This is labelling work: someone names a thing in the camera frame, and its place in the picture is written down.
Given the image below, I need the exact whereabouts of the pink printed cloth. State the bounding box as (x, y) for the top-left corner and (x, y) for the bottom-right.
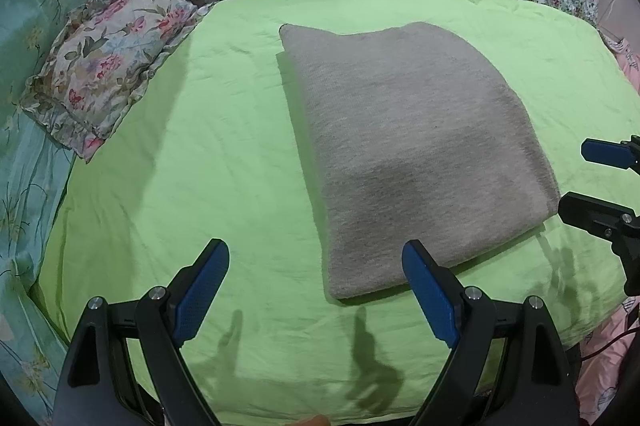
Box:
(575, 37), (640, 426)

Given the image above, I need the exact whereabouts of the teal floral bed sheet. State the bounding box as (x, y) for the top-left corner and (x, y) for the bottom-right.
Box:
(0, 0), (128, 414)

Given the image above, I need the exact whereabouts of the floral ruffled pillow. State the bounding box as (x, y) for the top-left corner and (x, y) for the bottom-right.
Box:
(20, 0), (213, 164)

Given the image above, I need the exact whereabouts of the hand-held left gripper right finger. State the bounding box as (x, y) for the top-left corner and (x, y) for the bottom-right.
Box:
(402, 240), (581, 426)

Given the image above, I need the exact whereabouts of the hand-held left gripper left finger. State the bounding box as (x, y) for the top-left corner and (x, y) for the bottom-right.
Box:
(52, 238), (231, 426)

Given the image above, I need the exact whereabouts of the green bed sheet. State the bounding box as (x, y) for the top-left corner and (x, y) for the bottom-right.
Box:
(31, 0), (640, 424)

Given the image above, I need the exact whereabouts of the grey knit garment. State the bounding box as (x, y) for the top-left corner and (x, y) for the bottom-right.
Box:
(277, 21), (561, 303)

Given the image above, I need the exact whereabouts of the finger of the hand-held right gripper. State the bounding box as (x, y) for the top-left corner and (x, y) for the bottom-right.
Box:
(557, 192), (640, 253)
(580, 134), (640, 175)

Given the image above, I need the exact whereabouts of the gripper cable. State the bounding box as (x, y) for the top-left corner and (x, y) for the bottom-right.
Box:
(579, 325), (640, 363)

